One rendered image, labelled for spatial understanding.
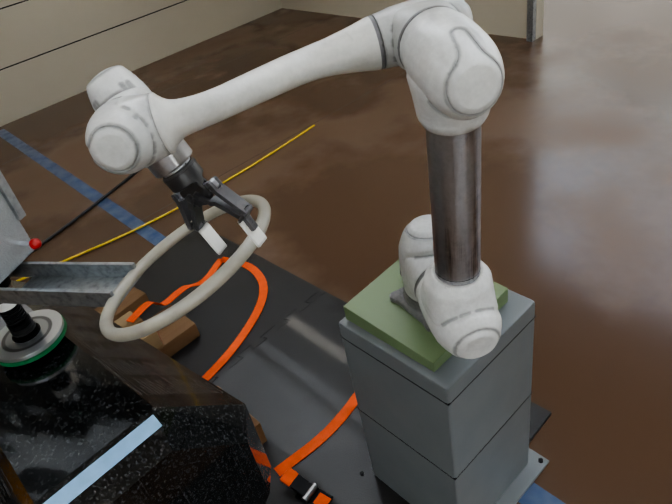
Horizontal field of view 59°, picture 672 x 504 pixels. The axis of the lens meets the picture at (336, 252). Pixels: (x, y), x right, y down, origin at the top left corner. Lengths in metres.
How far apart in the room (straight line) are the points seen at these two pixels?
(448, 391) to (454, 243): 0.45
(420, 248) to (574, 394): 1.28
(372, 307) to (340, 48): 0.79
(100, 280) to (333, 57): 0.92
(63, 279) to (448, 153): 1.14
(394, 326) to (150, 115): 0.91
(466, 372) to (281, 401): 1.22
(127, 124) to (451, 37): 0.51
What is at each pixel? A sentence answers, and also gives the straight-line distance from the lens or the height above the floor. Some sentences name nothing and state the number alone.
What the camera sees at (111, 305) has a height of 1.11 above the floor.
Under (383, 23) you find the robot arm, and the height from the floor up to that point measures 1.65.
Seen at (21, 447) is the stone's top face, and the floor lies 0.82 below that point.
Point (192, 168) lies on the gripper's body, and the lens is 1.18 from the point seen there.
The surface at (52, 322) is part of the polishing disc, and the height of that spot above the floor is 0.88.
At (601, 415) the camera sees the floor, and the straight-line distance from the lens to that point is 2.52.
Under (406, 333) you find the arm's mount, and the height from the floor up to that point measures 0.84.
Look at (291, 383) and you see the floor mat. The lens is 2.66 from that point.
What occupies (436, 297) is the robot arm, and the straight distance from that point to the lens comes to 1.32.
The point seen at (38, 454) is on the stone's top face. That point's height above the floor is 0.82.
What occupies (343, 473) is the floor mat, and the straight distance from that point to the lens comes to 2.35.
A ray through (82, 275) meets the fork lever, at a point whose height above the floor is 1.08.
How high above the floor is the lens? 1.98
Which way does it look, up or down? 37 degrees down
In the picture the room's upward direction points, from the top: 12 degrees counter-clockwise
